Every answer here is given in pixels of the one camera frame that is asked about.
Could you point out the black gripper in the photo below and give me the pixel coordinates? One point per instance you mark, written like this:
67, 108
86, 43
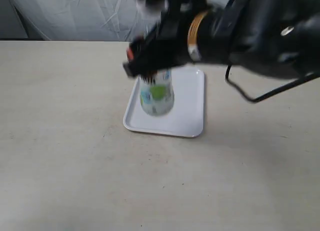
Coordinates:
165, 46

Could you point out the clear bottle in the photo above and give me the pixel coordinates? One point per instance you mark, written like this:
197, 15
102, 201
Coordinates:
156, 93

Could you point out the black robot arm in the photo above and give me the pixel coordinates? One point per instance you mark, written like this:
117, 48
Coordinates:
273, 38

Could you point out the white rectangular plastic tray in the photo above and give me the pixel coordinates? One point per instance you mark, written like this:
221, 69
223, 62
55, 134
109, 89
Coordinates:
185, 119

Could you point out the white backdrop cloth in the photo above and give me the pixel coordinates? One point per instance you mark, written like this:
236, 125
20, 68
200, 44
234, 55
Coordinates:
81, 20

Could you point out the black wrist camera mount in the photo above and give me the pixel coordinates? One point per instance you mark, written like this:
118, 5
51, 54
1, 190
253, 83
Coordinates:
155, 8

